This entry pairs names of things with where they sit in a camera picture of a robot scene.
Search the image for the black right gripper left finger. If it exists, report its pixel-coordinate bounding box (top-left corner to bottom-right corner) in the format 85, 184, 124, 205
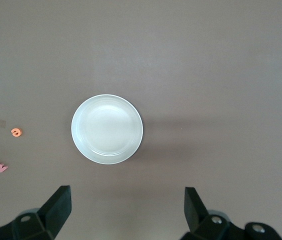
0, 185, 71, 240

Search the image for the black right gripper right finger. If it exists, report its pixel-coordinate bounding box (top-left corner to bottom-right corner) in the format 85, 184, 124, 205
180, 186, 282, 240

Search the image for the orange foam letter e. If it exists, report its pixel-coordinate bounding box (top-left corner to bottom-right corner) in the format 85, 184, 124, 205
10, 127, 23, 138

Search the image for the beige brown plate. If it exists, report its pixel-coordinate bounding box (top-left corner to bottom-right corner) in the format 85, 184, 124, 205
70, 94, 144, 165

